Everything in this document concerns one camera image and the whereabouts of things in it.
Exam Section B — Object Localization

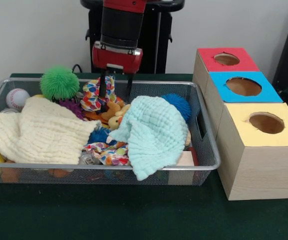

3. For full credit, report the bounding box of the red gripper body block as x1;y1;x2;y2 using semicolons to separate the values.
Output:
91;46;143;74

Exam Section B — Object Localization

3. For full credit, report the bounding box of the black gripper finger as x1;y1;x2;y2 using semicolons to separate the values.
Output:
98;69;109;113
126;72;135;97

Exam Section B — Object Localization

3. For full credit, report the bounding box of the green spiky rubber ball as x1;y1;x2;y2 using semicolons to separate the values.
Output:
39;65;80;101

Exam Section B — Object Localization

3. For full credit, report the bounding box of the blue spiky rubber ball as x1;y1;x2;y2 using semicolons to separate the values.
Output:
161;93;192;121

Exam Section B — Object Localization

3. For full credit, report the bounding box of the mint green waffle cloth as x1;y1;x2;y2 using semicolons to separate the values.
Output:
108;95;190;181

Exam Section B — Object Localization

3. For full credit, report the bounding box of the wooden box with three holes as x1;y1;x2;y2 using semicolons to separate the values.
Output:
192;47;288;201

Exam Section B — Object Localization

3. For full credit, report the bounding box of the yellow brown plush toy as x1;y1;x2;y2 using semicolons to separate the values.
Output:
100;101;132;131

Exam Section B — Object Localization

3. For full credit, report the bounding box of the purple spiky rubber ball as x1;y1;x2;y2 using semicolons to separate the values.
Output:
58;98;87;121

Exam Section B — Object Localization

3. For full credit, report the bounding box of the cream waffle cloth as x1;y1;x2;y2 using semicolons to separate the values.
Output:
0;96;101;165

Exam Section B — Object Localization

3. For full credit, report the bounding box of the white baseball with red stitches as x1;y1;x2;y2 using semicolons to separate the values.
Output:
5;88;31;112

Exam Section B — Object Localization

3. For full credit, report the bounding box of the black cable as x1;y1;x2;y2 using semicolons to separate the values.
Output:
71;64;85;74

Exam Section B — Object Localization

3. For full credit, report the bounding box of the shallow wire mesh bin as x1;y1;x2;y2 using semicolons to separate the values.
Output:
0;77;221;186

